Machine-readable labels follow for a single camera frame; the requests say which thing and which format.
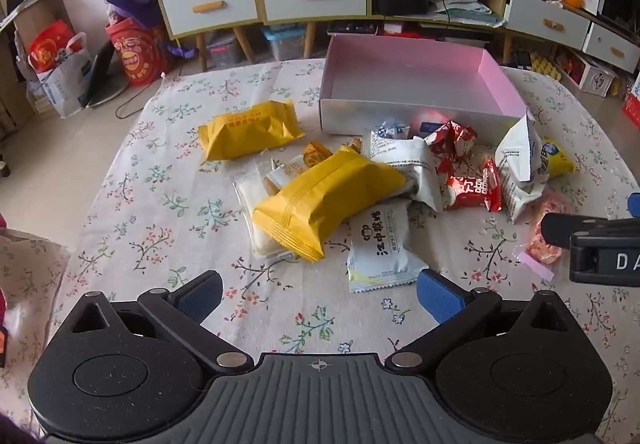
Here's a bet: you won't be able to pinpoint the white shopping bag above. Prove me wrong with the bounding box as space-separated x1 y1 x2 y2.
19 31 94 119

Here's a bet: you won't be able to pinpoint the red printed bag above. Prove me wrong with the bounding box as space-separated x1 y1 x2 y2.
106 18 173 87

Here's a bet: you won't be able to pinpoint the clear rice cake packet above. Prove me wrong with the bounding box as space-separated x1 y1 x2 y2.
235 159 301 259

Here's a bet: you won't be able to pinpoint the large yellow snack packet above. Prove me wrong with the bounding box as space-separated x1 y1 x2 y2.
252 146 407 262

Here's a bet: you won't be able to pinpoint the small silver snack packet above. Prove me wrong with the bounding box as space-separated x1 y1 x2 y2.
374 119 412 141

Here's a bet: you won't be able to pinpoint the white packet with black characters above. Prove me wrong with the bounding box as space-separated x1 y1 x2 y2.
347 199 430 293

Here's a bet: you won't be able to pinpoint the black floor cable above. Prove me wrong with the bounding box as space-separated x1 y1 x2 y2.
115 68 167 121

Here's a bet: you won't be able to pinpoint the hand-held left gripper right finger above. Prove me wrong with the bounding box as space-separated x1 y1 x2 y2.
387 268 583 375

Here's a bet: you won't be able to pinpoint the small yellow snack packet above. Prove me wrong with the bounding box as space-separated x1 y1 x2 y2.
198 101 305 161

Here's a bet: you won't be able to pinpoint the lotus print snack packet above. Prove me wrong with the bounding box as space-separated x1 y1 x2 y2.
265 154 313 197

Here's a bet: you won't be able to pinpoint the black panel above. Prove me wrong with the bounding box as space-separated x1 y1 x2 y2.
85 44 129 108

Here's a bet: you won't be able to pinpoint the red snack packet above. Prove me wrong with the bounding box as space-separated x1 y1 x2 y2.
425 120 479 159
439 159 503 213

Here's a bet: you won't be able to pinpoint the white packet with grey print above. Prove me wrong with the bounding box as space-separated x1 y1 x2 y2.
362 128 444 213

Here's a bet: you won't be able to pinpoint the clear storage bin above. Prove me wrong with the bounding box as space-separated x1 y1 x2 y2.
206 31 242 70

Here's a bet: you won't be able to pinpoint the tall white packet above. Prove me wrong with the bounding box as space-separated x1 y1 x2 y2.
495 113 547 225

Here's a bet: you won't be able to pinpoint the pink snack packet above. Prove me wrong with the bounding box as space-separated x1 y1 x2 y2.
519 191 572 281

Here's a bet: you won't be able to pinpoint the silver box with pink inside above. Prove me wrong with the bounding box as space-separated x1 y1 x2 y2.
319 34 527 145

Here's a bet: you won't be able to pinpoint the red gift bag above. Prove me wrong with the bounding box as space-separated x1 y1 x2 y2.
27 20 84 72

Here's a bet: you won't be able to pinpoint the yellow and blue biscuit packet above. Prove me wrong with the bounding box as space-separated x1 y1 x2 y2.
540 138 577 179

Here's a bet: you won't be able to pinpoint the storage bin with blue lid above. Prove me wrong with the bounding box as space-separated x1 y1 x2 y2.
262 26 307 62

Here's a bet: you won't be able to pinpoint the red box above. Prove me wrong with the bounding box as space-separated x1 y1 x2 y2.
622 74 640 129

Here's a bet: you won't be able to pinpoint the low wooden side cabinet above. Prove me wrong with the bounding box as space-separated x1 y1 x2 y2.
370 0 640 74

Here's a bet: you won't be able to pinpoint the colourful boxes under cabinet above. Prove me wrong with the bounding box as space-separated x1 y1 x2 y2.
514 48 622 97

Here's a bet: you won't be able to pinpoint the pile of papers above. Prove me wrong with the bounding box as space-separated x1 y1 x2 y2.
431 0 507 28

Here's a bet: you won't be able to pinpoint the orange snack packet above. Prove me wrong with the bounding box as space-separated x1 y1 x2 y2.
302 141 334 169

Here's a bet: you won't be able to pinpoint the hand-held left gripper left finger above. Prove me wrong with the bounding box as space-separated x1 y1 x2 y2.
60 270 255 375

